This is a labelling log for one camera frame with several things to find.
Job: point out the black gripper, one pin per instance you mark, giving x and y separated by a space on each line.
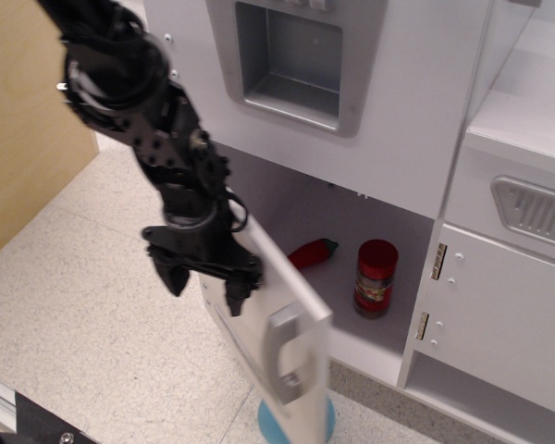
206 245

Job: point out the white fridge door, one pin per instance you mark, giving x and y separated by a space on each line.
279 223

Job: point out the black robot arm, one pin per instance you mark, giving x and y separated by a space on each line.
117 81

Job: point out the white toy fridge cabinet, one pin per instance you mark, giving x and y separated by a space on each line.
388 182

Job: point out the red toy chili pepper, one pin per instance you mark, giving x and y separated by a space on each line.
313 253

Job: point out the light blue plate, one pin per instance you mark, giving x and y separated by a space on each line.
272 432

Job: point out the red lid spice jar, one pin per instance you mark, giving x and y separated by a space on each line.
376 266

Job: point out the lower brass cabinet hinge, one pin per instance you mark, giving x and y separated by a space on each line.
421 329

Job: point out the brass cabinet hinge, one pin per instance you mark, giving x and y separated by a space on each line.
421 329
439 261

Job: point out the light plywood panel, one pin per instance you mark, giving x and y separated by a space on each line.
42 144

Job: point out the upper brass cabinet hinge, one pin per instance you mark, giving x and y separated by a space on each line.
439 261

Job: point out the white toy oven cabinet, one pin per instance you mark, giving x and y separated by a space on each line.
488 354

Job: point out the grey oven vent panel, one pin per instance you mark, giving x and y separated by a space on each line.
525 208

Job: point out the grey fridge door handle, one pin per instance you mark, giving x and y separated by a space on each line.
290 369

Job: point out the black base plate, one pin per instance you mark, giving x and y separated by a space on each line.
35 424

